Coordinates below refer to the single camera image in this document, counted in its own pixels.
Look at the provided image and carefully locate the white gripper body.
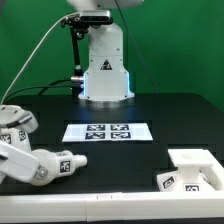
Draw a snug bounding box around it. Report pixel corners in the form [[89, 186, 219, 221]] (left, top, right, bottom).
[[0, 141, 48, 183]]

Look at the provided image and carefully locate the white lamp base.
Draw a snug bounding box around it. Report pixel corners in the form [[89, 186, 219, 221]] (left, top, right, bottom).
[[157, 149, 214, 192]]

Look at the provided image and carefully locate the black cable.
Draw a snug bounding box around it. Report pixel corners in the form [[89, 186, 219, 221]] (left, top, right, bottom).
[[3, 78, 84, 104]]

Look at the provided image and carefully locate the white right wall rail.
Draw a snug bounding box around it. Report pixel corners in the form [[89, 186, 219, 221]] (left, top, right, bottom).
[[200, 150, 224, 191]]

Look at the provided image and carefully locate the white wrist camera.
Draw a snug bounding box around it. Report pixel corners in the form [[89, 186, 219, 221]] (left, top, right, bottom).
[[0, 105, 38, 133]]

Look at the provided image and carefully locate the grey camera on stand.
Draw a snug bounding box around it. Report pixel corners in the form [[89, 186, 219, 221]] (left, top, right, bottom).
[[80, 10, 111, 22]]

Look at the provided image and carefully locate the white camera cable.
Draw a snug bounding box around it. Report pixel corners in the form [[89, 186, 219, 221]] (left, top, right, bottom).
[[0, 11, 81, 106]]

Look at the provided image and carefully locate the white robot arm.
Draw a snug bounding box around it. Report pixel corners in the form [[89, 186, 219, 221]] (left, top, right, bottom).
[[0, 0, 144, 186]]

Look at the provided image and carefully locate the white wall rail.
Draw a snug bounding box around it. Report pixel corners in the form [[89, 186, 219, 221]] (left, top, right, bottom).
[[200, 150, 224, 191], [0, 191, 224, 223]]

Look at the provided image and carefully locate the white lamp bulb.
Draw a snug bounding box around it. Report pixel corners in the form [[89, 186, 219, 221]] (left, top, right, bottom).
[[31, 149, 87, 186]]

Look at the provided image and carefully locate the white lamp shade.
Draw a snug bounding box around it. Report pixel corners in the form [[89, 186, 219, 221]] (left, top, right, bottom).
[[0, 128, 31, 153]]

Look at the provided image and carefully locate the white marker sheet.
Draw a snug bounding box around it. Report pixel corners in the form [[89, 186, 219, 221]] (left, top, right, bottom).
[[62, 123, 153, 142]]

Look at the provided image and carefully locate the white front wall rail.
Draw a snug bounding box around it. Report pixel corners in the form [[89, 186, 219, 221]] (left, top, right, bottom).
[[0, 191, 224, 223]]

